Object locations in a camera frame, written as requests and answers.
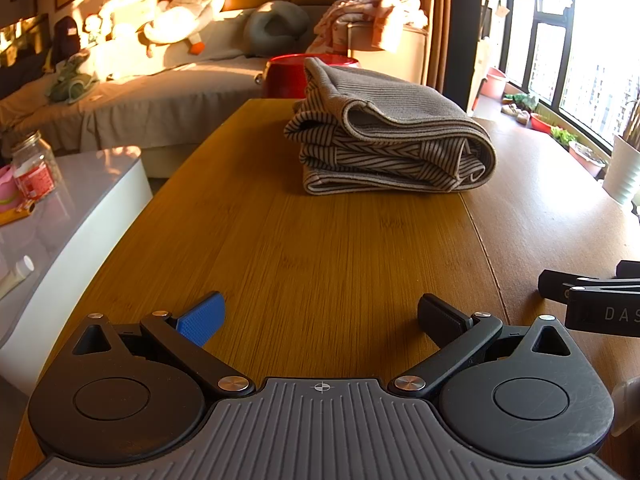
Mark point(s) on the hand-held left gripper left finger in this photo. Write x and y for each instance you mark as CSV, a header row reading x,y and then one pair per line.
x,y
200,317

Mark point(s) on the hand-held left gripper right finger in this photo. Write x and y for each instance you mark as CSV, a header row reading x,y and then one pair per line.
x,y
440,317

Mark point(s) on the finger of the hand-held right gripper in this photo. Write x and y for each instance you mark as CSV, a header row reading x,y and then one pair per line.
x,y
600,312
555,285

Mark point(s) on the grey striped knit sweater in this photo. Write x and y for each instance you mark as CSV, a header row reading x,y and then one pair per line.
x,y
390,125

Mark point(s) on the pile of pink clothes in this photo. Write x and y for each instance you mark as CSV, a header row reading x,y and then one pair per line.
x,y
360,12

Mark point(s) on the pink plant pot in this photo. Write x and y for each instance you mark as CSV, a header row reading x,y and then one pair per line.
x,y
587,160

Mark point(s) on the white ribbed vase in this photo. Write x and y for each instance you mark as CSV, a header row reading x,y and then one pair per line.
x,y
622,172

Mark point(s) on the white side table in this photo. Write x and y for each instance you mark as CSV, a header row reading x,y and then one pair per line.
x,y
85,220

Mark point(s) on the red plant pot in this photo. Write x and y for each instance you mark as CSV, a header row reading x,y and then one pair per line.
x,y
540,122

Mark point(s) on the white tube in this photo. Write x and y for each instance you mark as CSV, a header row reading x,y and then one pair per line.
x,y
17,272

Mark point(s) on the pink basin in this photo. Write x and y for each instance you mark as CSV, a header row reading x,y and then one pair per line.
x,y
495,82

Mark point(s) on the glass jar with red label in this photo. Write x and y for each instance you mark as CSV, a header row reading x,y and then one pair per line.
x,y
35,172

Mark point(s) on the beige sofa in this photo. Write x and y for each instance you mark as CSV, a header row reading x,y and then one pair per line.
x,y
165,90

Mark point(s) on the red bucket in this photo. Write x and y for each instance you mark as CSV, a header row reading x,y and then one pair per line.
x,y
282,77

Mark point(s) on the white cabinet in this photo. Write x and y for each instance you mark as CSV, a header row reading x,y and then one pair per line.
x,y
412,55

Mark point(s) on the green plush toy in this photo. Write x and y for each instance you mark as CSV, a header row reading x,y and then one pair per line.
x,y
70,82

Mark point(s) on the brown curtain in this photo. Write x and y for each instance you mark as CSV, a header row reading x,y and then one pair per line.
x,y
440,25

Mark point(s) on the grey neck pillow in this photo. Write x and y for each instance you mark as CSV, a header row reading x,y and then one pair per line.
x,y
275,27

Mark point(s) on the white goose plush toy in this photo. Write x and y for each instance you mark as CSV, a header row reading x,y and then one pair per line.
x,y
182,15

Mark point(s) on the dark backpack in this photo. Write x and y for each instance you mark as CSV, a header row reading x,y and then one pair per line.
x,y
66,37

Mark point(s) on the window with black frame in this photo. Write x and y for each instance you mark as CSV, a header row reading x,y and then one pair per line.
x,y
590,60

